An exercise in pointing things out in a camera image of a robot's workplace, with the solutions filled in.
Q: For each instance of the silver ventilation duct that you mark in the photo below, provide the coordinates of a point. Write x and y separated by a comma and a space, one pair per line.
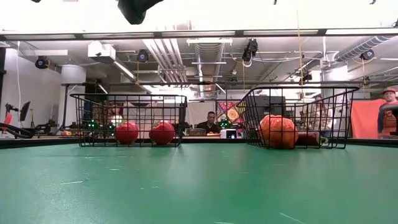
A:
360, 46

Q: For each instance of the black monitor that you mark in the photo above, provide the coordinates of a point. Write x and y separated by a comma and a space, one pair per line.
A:
25, 110

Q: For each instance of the orange cloth screen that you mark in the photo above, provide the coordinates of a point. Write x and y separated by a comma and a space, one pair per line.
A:
365, 119

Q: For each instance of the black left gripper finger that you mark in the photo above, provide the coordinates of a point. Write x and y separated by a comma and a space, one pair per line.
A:
135, 11

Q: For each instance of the red tomato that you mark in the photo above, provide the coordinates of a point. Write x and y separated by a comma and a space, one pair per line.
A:
127, 132
162, 133

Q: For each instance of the black table frame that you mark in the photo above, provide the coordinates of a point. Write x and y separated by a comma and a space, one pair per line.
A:
31, 142

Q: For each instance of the colourful patterned wall cloth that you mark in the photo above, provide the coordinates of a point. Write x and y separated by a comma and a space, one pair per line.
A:
231, 113

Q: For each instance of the orange-red pumpkin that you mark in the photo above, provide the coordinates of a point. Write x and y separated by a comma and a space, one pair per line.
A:
278, 132

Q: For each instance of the white ceiling air unit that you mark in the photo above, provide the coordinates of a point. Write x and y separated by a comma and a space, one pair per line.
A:
101, 51

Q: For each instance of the green table mat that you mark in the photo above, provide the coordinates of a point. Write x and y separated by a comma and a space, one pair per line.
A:
186, 186

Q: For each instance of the small white screen device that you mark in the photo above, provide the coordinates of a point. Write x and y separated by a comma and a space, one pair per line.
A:
228, 133

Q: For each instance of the person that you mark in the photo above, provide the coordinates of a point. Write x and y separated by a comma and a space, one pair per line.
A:
211, 124
321, 116
387, 118

